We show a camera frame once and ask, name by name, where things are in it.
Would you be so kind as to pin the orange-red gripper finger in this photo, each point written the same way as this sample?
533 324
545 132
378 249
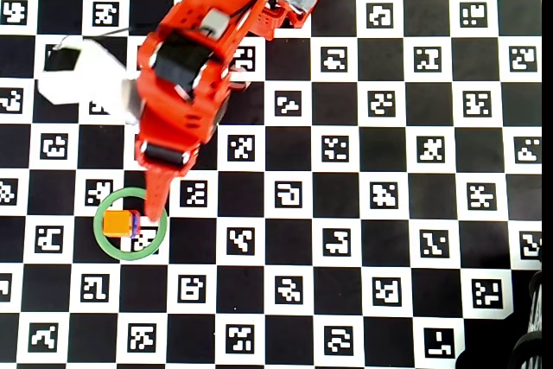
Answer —
156 192

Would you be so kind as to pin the orange-red gripper body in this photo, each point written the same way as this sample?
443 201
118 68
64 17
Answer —
163 154

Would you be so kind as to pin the red cube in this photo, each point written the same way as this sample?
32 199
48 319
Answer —
138 218

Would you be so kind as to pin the blue cube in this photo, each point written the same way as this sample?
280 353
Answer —
135 227

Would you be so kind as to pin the orange cube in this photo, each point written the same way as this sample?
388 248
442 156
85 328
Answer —
116 224

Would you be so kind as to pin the orange-red robot arm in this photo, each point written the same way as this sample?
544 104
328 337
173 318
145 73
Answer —
203 1

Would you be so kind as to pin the small grey square block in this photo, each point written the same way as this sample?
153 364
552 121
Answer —
215 21

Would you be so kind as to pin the black white marker checkerboard mat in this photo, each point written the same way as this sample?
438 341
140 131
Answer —
389 157

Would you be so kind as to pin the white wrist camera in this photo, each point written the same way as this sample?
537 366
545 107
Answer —
90 79

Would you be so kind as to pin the black coiled camera stand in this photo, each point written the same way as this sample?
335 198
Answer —
518 349

